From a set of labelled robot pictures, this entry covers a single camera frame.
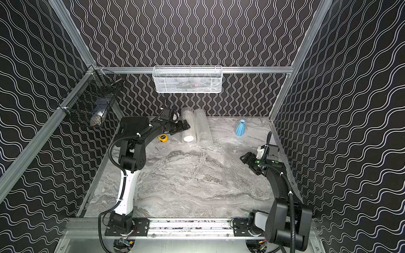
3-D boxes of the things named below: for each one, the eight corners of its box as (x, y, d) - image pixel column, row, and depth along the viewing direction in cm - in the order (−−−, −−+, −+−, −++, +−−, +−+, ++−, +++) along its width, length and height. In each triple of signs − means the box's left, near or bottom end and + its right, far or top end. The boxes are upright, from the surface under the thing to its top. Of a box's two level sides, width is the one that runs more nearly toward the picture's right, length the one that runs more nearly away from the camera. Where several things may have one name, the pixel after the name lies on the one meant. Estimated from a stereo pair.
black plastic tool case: (119, 141, 110) (114, 134, 104) (126, 123, 121) (122, 116, 115) (145, 141, 110) (141, 134, 104) (150, 123, 121) (147, 116, 115)
